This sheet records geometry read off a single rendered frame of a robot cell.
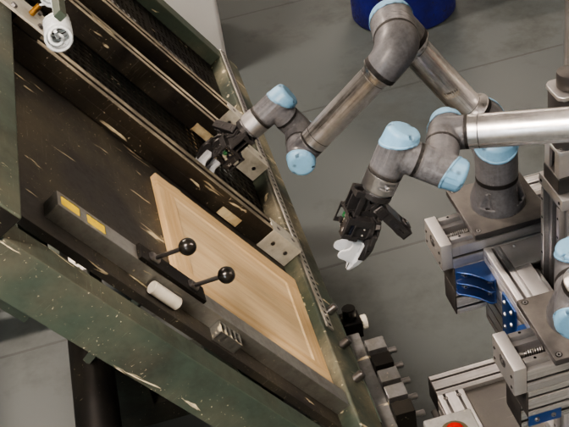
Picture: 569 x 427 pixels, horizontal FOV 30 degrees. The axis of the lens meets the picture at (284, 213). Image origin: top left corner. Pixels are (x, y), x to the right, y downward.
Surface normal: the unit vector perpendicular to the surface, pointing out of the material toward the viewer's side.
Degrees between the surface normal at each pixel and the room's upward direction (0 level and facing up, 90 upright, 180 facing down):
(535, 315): 0
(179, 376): 90
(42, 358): 0
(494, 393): 0
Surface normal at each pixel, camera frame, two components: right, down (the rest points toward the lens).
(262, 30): -0.15, -0.78
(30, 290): 0.22, 0.58
